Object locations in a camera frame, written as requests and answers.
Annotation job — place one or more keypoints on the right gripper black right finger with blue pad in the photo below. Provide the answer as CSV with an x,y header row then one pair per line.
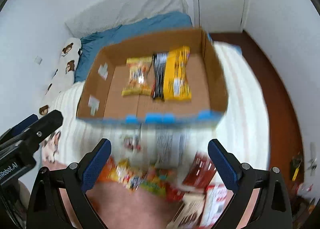
x,y
271,209

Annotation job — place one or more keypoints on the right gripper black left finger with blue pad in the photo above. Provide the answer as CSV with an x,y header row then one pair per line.
x,y
46,208

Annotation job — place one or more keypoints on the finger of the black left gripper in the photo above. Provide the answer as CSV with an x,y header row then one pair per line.
x,y
32,130

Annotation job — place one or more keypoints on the red white spicy strip packet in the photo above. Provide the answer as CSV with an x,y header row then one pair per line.
x,y
214,204

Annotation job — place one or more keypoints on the bear print pillow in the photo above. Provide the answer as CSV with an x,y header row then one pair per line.
x,y
64,75

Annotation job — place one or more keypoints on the dark red snack packet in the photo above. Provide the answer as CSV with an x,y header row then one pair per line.
x,y
201,172

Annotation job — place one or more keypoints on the white chocolate stick box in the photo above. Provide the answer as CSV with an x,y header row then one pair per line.
x,y
189,212

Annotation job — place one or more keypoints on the red white label snack packet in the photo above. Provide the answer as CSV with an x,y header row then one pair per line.
x,y
173,194

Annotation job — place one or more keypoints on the small white red snack packet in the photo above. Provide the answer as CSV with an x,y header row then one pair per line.
x,y
132,143

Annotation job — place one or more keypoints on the blue bed sheet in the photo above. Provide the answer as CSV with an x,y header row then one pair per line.
x,y
93,43

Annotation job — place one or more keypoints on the colourful candy ball bag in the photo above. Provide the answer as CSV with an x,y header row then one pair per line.
x,y
132,178

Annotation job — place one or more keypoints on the yellow peanut snack bag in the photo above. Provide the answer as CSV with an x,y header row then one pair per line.
x,y
138,74

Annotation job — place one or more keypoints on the white grey text snack bag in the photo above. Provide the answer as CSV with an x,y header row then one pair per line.
x,y
163,148

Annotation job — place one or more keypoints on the striped white quilt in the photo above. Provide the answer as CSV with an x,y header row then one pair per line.
x,y
243,130

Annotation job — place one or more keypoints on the black striped snack packet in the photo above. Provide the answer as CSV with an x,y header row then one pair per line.
x,y
159,64

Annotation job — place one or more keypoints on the large yellow snack bag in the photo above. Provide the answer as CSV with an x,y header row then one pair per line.
x,y
175,84

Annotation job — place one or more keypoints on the white textured pillow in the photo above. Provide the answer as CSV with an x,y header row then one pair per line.
x,y
108,14

